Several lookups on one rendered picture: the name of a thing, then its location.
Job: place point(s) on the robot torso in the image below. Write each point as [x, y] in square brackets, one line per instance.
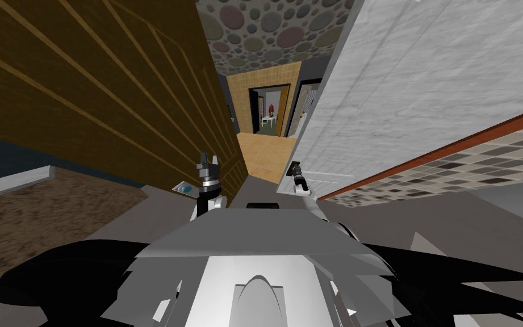
[261, 254]

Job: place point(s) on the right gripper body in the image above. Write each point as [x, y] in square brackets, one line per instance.
[296, 169]

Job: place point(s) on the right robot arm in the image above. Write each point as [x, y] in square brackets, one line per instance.
[309, 195]

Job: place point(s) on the small white table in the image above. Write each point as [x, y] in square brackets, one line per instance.
[269, 119]

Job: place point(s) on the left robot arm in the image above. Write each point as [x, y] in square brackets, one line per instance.
[208, 200]

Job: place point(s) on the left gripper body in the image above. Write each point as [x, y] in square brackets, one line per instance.
[208, 173]

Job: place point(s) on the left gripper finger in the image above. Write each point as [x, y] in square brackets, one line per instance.
[204, 159]
[214, 161]

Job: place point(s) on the pale knob with teal ball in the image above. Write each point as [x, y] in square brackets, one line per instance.
[184, 188]

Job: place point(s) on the brown wooden door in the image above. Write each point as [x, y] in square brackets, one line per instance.
[84, 68]

